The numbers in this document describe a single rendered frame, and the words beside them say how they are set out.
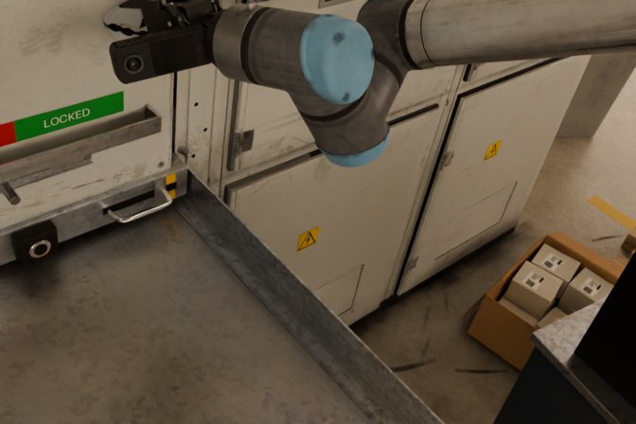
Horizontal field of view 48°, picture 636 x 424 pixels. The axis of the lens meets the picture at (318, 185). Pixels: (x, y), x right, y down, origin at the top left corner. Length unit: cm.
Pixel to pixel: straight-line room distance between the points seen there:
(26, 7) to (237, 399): 57
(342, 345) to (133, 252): 37
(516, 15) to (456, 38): 8
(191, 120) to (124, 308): 34
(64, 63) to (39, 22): 7
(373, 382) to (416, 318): 129
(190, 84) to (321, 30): 47
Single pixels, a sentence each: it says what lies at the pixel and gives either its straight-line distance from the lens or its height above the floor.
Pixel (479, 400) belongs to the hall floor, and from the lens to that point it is 220.
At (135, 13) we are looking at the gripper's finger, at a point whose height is 126.
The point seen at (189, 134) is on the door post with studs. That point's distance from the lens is 126.
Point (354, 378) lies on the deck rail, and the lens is 106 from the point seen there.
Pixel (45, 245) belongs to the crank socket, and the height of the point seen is 90.
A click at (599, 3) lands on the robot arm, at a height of 143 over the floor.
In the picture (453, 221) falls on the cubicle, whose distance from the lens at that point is 223.
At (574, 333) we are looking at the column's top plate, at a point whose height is 75.
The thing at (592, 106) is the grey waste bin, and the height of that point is 17.
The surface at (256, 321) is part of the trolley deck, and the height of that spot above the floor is 85.
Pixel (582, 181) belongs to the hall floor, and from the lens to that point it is 318.
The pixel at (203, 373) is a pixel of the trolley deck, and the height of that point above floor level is 85.
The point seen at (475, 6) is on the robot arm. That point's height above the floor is 137.
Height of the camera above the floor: 169
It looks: 39 degrees down
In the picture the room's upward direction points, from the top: 11 degrees clockwise
